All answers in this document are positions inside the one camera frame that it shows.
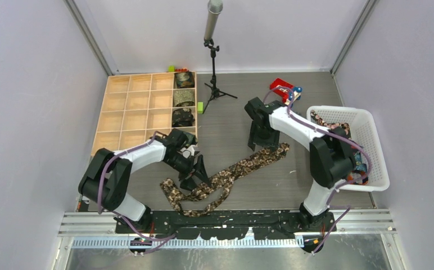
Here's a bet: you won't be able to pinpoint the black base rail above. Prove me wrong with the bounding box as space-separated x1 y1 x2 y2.
114 210 336 240

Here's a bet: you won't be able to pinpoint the black microphone tripod stand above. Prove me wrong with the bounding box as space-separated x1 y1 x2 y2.
202 39 238 114

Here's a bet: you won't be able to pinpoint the orange navy striped tie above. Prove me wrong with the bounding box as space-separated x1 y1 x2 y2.
346 147 369 185

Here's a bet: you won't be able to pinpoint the grey microphone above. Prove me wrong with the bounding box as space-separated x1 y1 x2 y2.
204 0 223 42

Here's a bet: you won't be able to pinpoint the white plastic basket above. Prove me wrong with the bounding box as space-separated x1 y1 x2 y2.
306 105 390 192

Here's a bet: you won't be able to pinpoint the dark gold rolled tie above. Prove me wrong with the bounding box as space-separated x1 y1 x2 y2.
175 71 195 89

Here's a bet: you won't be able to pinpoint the small red orange blocks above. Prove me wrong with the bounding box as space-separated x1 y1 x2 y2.
173 68 189 73

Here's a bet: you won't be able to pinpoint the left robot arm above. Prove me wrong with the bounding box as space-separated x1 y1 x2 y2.
78 129 211 233

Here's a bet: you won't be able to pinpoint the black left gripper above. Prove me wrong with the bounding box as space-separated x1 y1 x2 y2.
164 152 210 194

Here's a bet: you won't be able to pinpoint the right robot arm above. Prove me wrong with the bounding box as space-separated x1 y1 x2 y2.
245 97 356 231

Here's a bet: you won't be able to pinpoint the pink floral dark tie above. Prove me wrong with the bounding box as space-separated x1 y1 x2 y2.
310 110 352 137

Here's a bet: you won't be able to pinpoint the brown floral black tie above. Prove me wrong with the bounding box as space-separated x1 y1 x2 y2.
160 143 290 218

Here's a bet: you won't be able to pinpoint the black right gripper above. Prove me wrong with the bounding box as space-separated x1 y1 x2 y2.
248 120 281 154

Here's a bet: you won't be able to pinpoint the wooden compartment tray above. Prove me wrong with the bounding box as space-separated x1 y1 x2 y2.
91 72 198 154

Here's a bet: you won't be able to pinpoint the black beige floral rolled tie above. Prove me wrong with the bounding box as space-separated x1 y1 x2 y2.
171 108 195 128

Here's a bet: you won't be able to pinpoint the olive patterned rolled tie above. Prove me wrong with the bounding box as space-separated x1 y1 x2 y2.
173 88 196 107

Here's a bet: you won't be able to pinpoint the navy yellow floral rolled tie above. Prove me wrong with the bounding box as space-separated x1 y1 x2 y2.
183 131 198 148

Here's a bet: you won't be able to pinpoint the red toy truck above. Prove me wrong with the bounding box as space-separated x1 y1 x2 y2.
269 78 303 105

